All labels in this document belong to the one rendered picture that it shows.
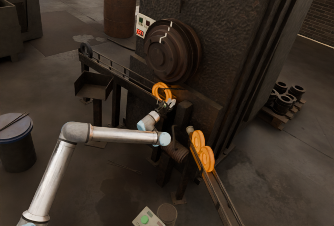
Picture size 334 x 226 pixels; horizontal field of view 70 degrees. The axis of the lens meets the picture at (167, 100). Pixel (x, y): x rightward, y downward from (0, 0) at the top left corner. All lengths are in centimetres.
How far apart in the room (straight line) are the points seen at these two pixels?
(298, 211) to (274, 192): 24
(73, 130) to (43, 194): 41
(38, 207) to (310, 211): 221
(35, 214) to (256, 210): 171
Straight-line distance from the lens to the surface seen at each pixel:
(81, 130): 145
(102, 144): 249
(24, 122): 219
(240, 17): 154
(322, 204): 283
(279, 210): 253
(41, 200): 163
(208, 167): 150
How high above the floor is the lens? 185
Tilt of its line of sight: 36 degrees down
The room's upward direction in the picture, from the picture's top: 11 degrees clockwise
